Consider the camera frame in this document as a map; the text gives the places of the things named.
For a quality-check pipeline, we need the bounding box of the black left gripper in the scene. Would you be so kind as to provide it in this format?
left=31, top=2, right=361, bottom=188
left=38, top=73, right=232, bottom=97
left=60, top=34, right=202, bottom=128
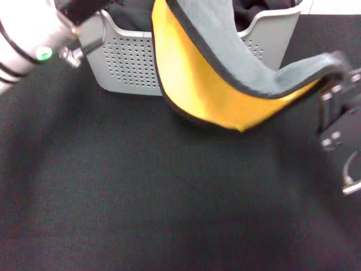
left=55, top=0, right=113, bottom=25

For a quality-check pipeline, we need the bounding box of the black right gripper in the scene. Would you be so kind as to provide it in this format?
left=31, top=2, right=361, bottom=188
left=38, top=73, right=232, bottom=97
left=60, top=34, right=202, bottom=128
left=318, top=67, right=361, bottom=155

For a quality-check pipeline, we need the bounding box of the grey and yellow microfibre towel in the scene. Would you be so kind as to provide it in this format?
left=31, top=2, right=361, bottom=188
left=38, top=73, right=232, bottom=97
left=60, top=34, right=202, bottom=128
left=151, top=0, right=352, bottom=133

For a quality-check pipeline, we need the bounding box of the grey perforated plastic storage box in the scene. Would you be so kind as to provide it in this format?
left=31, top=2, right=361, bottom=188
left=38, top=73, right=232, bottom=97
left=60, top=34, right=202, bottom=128
left=80, top=0, right=301, bottom=97

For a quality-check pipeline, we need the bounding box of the black tablecloth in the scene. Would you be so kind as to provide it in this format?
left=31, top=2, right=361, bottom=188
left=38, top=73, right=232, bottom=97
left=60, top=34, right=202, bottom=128
left=0, top=12, right=361, bottom=271

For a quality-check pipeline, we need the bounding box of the black crumpled cloth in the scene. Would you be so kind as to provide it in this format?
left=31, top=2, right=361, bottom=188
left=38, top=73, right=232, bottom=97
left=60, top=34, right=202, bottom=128
left=107, top=0, right=297, bottom=32

